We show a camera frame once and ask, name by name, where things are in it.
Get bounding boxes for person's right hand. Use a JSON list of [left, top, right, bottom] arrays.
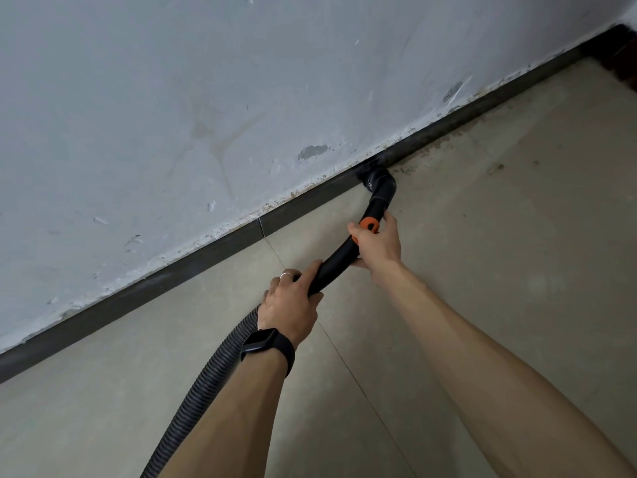
[[346, 210, 403, 285]]

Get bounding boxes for person's left hand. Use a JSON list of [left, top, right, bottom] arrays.
[[256, 259, 325, 351]]

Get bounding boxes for black vacuum hose with nozzle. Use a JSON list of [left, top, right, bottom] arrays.
[[139, 163, 398, 478]]

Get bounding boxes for person's right forearm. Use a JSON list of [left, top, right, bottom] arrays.
[[373, 261, 637, 478]]

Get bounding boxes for person's left forearm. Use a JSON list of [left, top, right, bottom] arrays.
[[159, 345, 291, 478]]

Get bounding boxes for black smartwatch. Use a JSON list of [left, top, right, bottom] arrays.
[[238, 327, 297, 379]]

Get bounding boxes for black baseboard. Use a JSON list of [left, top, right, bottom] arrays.
[[0, 23, 637, 385]]

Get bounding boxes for dark red wooden furniture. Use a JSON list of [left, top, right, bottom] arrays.
[[599, 29, 637, 93]]

